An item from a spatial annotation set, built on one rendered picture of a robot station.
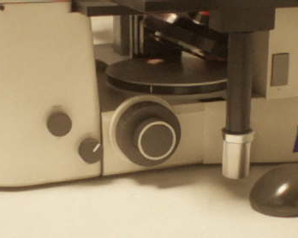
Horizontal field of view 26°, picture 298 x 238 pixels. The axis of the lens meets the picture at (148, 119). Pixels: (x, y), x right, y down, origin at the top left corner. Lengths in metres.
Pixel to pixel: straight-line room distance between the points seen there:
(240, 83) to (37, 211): 0.23
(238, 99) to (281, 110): 0.11
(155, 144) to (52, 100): 0.11
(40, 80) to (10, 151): 0.08
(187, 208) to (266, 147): 0.14
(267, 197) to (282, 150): 0.13
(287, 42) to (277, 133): 0.10
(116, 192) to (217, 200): 0.10
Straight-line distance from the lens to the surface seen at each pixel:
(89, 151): 0.65
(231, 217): 0.61
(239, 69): 0.63
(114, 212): 0.61
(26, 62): 0.63
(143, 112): 0.64
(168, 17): 0.75
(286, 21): 0.73
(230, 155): 0.66
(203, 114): 0.70
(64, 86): 0.64
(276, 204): 0.61
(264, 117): 0.72
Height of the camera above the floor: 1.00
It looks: 16 degrees down
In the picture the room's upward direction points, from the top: straight up
